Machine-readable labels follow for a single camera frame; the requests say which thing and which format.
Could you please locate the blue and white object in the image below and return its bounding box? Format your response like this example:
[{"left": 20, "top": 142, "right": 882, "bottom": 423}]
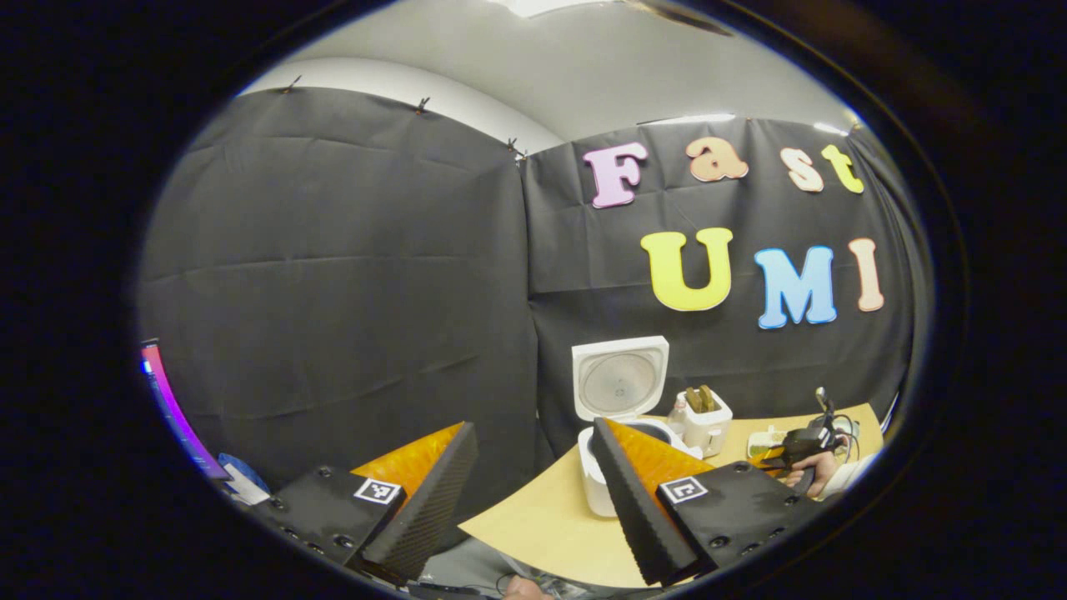
[{"left": 218, "top": 452, "right": 272, "bottom": 507}]

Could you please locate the monitor with purple screen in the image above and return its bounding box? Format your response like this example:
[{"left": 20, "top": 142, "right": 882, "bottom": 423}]
[{"left": 140, "top": 340, "right": 230, "bottom": 480}]

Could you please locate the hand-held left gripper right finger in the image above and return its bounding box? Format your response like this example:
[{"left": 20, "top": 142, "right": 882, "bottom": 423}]
[{"left": 590, "top": 417, "right": 822, "bottom": 588}]

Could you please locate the white rice cooker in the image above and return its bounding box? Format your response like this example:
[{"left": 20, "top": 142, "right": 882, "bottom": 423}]
[{"left": 571, "top": 336, "right": 705, "bottom": 519}]

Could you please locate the white toaster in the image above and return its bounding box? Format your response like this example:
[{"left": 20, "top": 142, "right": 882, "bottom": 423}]
[{"left": 677, "top": 385, "right": 734, "bottom": 459}]

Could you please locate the black backdrop cloth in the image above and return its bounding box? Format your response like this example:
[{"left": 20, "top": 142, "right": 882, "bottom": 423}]
[{"left": 138, "top": 87, "right": 918, "bottom": 501}]

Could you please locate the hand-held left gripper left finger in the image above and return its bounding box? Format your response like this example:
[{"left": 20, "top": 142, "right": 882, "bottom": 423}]
[{"left": 250, "top": 421, "right": 480, "bottom": 584}]

